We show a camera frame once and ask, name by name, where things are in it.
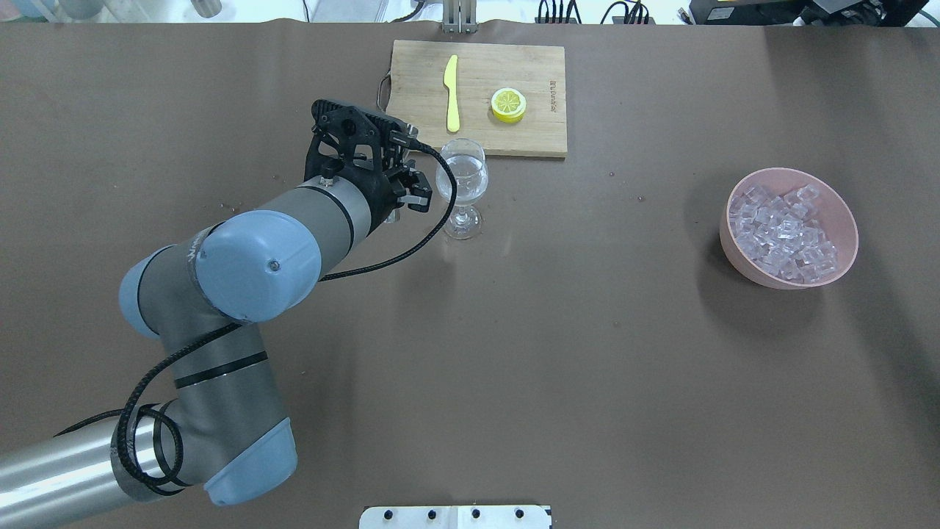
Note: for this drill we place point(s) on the yellow plastic knife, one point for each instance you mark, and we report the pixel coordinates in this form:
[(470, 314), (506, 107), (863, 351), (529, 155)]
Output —
[(450, 82)]

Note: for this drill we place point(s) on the yellow lemon slice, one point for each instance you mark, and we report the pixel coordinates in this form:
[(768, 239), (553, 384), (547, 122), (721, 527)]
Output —
[(508, 105)]

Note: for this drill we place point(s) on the pink bowl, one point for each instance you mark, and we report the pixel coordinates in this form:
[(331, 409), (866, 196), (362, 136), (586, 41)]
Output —
[(834, 215)]

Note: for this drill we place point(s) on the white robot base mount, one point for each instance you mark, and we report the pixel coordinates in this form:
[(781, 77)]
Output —
[(457, 516)]

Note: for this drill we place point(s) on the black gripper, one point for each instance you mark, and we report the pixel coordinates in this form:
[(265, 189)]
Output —
[(381, 198)]

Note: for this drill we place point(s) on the aluminium frame post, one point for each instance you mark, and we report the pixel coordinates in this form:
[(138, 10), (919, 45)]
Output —
[(459, 17)]

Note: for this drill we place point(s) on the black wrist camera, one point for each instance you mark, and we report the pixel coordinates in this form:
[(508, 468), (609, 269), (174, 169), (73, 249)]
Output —
[(348, 132)]

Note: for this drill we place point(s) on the clear wine glass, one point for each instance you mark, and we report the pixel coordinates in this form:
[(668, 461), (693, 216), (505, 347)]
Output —
[(467, 162)]

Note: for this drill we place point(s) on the pile of clear ice cubes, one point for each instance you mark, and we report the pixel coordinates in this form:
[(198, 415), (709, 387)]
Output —
[(781, 234)]

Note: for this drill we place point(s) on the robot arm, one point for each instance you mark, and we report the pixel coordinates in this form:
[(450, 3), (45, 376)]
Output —
[(209, 414)]

